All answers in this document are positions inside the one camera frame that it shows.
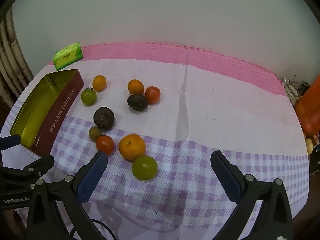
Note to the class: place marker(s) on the pink ribbed blanket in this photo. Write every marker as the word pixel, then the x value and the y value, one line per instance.
pixel 175 52

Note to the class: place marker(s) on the small olive-brown fruit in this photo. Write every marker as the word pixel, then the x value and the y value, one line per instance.
pixel 94 133

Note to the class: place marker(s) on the large green tomato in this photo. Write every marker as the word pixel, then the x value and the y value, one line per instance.
pixel 144 167

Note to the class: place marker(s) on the pale yellow round object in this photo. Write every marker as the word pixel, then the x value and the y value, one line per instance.
pixel 309 146

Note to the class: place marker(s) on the large orange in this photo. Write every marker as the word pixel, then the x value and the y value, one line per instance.
pixel 132 147

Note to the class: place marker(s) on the red tomato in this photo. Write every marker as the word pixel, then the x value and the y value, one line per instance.
pixel 153 95
pixel 105 144

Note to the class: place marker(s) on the small orange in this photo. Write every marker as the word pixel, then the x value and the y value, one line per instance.
pixel 99 82

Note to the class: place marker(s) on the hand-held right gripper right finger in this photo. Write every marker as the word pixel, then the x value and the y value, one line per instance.
pixel 225 177

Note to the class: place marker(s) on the gold metal tray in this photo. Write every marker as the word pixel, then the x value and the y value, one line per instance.
pixel 62 105

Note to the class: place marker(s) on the small green tomato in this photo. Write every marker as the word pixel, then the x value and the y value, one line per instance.
pixel 88 97

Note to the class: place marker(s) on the dark purple passion fruit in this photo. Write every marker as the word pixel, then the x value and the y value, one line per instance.
pixel 137 103
pixel 104 118

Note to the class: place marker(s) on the orange plastic bag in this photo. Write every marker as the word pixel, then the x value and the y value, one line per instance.
pixel 310 110

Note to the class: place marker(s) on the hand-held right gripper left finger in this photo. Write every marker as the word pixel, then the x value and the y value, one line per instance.
pixel 92 177

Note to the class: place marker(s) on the green tissue pack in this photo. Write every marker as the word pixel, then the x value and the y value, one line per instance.
pixel 67 55

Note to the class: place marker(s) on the medium orange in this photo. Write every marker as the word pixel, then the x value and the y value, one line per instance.
pixel 136 86

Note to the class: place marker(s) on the clear plastic wrapper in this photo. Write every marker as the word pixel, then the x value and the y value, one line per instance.
pixel 290 88

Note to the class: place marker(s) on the purple checked tablecloth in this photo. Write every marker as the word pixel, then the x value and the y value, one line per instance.
pixel 200 117

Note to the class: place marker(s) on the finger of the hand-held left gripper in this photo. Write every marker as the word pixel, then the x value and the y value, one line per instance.
pixel 37 166
pixel 10 141

